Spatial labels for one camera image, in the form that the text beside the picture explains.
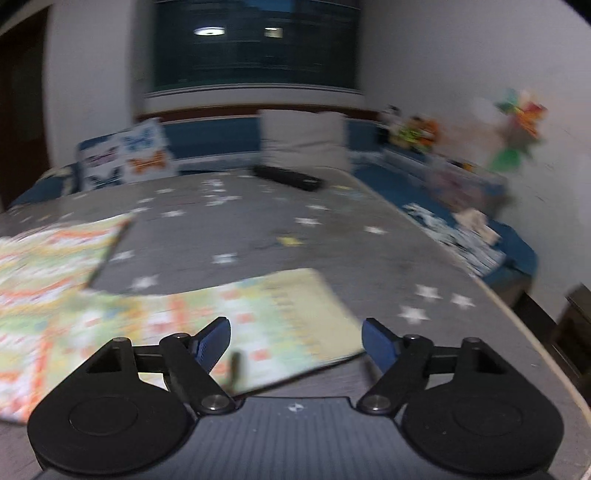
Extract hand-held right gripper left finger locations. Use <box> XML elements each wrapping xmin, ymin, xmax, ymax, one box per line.
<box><xmin>87</xmin><ymin>316</ymin><xmax>237</xmax><ymax>415</ymax></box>

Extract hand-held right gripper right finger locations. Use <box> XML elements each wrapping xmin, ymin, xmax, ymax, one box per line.
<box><xmin>357</xmin><ymin>318</ymin><xmax>509</xmax><ymax>415</ymax></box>

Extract colourful patterned yellow garment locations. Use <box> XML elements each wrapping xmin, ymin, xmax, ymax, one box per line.
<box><xmin>0</xmin><ymin>213</ymin><xmax>366</xmax><ymax>424</ymax></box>

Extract grey star print bed sheet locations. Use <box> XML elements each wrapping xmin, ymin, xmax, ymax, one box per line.
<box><xmin>0</xmin><ymin>168</ymin><xmax>588</xmax><ymax>480</ymax></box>

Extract patterned white blue cloth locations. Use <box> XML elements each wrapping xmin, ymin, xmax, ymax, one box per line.
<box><xmin>403</xmin><ymin>202</ymin><xmax>507</xmax><ymax>278</ymax></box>

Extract small beige toy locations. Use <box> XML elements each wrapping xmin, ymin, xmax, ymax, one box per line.
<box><xmin>453</xmin><ymin>208</ymin><xmax>502</xmax><ymax>246</ymax></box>

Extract black remote control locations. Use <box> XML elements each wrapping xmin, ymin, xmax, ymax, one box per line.
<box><xmin>252</xmin><ymin>165</ymin><xmax>328</xmax><ymax>192</ymax></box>

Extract dark wooden nightstand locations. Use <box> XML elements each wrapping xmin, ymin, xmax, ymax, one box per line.
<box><xmin>550</xmin><ymin>284</ymin><xmax>591</xmax><ymax>389</ymax></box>

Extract butterfly print cushion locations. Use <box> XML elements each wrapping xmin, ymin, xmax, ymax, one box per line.
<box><xmin>76</xmin><ymin>118</ymin><xmax>181</xmax><ymax>191</ymax></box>

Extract white pillow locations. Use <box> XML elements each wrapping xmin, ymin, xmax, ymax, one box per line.
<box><xmin>259</xmin><ymin>109</ymin><xmax>352</xmax><ymax>173</ymax></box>

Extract colourful stuffed toys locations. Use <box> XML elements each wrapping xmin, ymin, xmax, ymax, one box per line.
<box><xmin>379</xmin><ymin>105</ymin><xmax>442</xmax><ymax>153</ymax></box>

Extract dark window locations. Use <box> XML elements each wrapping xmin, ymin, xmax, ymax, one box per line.
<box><xmin>144</xmin><ymin>0</ymin><xmax>363</xmax><ymax>99</ymax></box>

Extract dark wooden door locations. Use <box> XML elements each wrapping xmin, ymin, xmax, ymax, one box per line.
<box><xmin>0</xmin><ymin>7</ymin><xmax>51</xmax><ymax>211</ymax></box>

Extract blue padded bed frame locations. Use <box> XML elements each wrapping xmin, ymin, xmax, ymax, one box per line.
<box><xmin>9</xmin><ymin>113</ymin><xmax>540</xmax><ymax>307</ymax></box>

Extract colourful pinwheel wall decoration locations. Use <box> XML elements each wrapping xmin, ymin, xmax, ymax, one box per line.
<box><xmin>472</xmin><ymin>89</ymin><xmax>550</xmax><ymax>174</ymax></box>

